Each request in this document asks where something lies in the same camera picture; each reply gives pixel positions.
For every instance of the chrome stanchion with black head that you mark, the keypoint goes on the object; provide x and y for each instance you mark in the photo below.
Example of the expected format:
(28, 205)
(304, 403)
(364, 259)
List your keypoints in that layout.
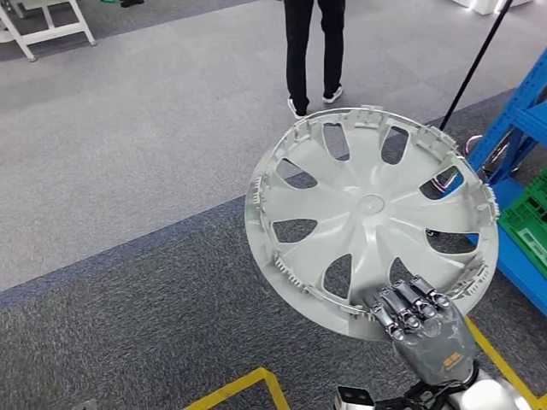
(498, 155)

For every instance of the yellow tape U outline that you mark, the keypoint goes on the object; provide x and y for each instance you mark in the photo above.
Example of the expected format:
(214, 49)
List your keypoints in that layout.
(500, 359)

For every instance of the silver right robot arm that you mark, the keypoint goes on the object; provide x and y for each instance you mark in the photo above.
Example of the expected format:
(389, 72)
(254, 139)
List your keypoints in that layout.
(487, 396)

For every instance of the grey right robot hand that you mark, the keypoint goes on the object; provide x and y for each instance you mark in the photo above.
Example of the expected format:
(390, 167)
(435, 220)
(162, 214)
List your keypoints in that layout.
(436, 345)

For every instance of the yellow tape angle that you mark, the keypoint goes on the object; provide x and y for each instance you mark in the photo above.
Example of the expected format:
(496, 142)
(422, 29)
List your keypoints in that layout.
(256, 376)

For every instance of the green plastic crate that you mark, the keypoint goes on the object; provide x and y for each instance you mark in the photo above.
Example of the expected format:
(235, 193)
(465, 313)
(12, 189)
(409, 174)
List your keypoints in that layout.
(527, 226)

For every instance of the silver plastic wheel hubcap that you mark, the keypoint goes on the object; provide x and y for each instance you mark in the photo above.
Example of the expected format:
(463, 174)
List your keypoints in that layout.
(367, 226)

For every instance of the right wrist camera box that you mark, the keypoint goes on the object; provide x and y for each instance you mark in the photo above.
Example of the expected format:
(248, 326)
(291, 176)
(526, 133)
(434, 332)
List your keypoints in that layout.
(352, 399)

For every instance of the person's black shoe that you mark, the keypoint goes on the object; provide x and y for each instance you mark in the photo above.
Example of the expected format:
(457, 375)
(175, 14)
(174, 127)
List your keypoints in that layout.
(132, 3)

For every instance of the blue metal shelf rack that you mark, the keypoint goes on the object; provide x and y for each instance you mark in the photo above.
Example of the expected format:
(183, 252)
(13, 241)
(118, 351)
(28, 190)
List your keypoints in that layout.
(521, 271)

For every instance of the white lit plinth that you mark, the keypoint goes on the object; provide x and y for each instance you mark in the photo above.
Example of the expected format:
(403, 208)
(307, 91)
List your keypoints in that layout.
(483, 5)

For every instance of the person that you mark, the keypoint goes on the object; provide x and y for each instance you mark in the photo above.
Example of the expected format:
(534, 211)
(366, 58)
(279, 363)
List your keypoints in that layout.
(297, 51)

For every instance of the white frame stand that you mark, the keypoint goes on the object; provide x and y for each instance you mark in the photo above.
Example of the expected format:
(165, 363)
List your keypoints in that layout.
(51, 35)

